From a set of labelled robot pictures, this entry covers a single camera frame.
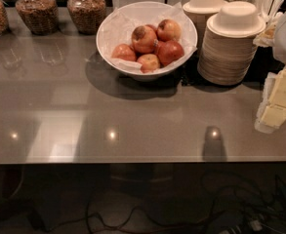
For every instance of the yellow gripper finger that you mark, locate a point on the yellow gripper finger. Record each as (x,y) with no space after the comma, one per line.
(273,116)

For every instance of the dark red right apple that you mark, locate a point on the dark red right apple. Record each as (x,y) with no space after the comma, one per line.
(169,51)

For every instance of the large white bowl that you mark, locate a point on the large white bowl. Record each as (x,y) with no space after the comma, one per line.
(116,23)

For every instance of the black lace placemat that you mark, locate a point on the black lace placemat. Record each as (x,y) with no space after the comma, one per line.
(262,63)

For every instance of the front stack of paper bowls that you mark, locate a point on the front stack of paper bowls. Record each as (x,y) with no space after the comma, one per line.
(228,49)

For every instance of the stack of paper bowls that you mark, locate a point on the stack of paper bowls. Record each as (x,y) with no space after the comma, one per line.
(199,11)
(228,49)

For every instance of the white plastic cutlery bundle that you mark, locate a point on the white plastic cutlery bundle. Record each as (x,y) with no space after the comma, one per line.
(269,12)

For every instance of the rear stack of paper bowls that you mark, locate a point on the rear stack of paper bowls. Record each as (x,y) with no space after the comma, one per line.
(199,11)

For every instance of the right glass jar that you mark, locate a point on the right glass jar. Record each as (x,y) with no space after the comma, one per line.
(87,15)

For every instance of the middle glass jar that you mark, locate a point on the middle glass jar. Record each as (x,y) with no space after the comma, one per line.
(40,16)

